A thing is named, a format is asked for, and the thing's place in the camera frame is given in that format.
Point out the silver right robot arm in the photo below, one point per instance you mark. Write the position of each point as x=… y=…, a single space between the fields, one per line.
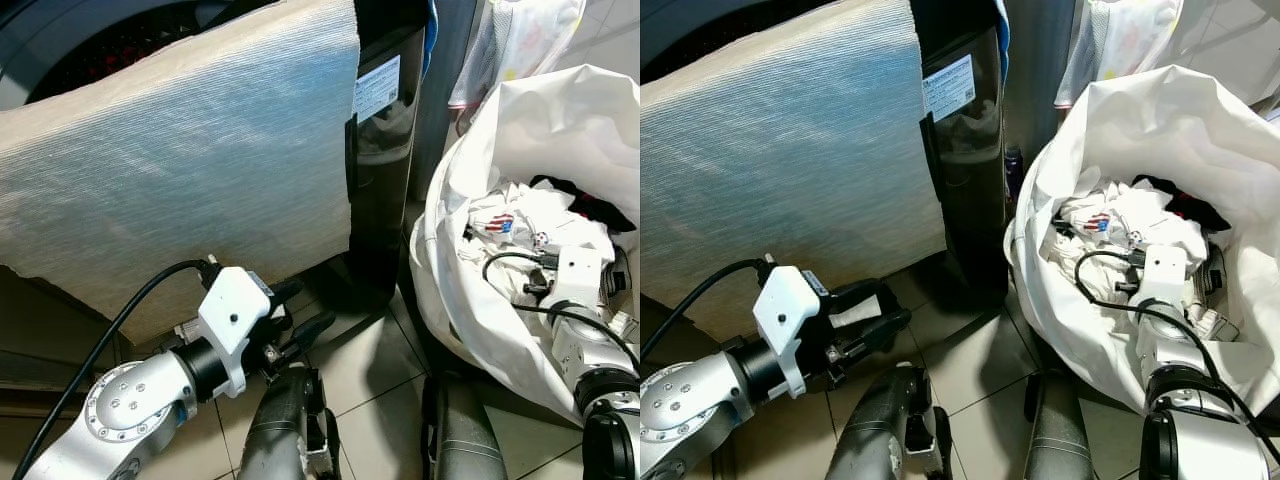
x=585 y=350
x=1180 y=350

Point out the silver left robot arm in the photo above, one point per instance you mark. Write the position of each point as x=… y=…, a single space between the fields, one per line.
x=120 y=410
x=690 y=410

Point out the dark washing machine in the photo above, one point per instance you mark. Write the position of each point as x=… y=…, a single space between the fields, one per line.
x=388 y=190

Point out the black garment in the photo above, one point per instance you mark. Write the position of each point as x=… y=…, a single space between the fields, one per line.
x=590 y=200
x=1190 y=200

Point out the white garment with flag print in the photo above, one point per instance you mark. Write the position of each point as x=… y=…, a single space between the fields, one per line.
x=1110 y=225
x=520 y=225

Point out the white laundry bag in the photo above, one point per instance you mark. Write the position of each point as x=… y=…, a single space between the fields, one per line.
x=470 y=320
x=1060 y=320

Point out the grey ribbed cloth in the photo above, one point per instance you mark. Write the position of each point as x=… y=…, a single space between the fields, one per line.
x=170 y=170

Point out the grey right robot leg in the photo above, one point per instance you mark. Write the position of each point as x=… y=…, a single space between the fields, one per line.
x=1058 y=430
x=465 y=430

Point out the white label sticker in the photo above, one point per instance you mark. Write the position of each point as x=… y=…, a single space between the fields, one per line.
x=948 y=88
x=377 y=88

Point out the white hanging garment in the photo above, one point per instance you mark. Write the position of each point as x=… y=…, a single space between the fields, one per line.
x=520 y=40
x=1120 y=40

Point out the blue cloth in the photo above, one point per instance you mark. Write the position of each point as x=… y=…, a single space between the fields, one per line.
x=431 y=35
x=1002 y=35

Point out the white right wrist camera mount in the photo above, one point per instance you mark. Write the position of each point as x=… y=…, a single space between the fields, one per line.
x=1163 y=272
x=578 y=275

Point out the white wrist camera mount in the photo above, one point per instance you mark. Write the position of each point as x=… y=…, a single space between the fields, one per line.
x=788 y=320
x=1163 y=272
x=578 y=275
x=232 y=320

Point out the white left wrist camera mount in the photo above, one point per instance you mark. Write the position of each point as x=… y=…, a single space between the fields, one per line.
x=788 y=320
x=232 y=320

